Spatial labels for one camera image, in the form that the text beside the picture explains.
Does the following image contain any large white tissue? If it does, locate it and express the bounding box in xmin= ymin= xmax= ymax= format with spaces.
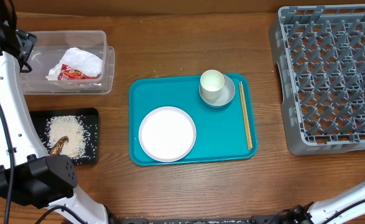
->
xmin=46 ymin=47 xmax=103 ymax=81

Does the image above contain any wooden chopstick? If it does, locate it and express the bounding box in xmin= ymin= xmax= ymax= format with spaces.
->
xmin=240 ymin=81 xmax=254 ymax=150
xmin=239 ymin=82 xmax=252 ymax=151

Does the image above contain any pile of rice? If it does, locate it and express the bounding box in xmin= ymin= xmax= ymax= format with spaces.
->
xmin=45 ymin=115 xmax=90 ymax=159

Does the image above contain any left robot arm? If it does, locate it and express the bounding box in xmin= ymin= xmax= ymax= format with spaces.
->
xmin=0 ymin=1 xmax=116 ymax=223

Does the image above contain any wooden chopstick left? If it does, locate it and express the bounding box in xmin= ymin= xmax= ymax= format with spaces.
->
xmin=239 ymin=82 xmax=252 ymax=151

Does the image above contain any large white plate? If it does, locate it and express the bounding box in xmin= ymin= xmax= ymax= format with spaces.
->
xmin=138 ymin=106 xmax=196 ymax=163

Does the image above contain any grey dishwasher rack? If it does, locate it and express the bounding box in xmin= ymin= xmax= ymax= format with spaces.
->
xmin=269 ymin=4 xmax=365 ymax=155

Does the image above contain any teal plastic tray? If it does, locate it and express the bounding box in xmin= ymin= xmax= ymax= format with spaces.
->
xmin=129 ymin=73 xmax=258 ymax=166

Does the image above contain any clear plastic bin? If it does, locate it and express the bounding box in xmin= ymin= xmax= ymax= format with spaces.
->
xmin=21 ymin=30 xmax=115 ymax=95

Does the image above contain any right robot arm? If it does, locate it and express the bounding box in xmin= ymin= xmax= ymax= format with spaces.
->
xmin=275 ymin=181 xmax=365 ymax=224

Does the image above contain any brown food scrap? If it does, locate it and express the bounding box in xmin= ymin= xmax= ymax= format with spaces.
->
xmin=50 ymin=136 xmax=69 ymax=156

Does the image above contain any wooden chopstick right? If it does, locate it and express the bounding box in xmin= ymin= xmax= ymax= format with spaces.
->
xmin=240 ymin=81 xmax=254 ymax=150

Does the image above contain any white paper cup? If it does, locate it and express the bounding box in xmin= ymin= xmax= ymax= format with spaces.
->
xmin=200 ymin=70 xmax=225 ymax=100

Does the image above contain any black waste tray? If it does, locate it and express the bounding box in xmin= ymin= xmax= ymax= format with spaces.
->
xmin=30 ymin=108 xmax=99 ymax=166

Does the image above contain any red snack wrapper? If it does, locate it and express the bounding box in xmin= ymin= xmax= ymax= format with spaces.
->
xmin=57 ymin=64 xmax=99 ymax=80

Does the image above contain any grey small bowl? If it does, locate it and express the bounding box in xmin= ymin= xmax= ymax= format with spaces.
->
xmin=199 ymin=75 xmax=236 ymax=108

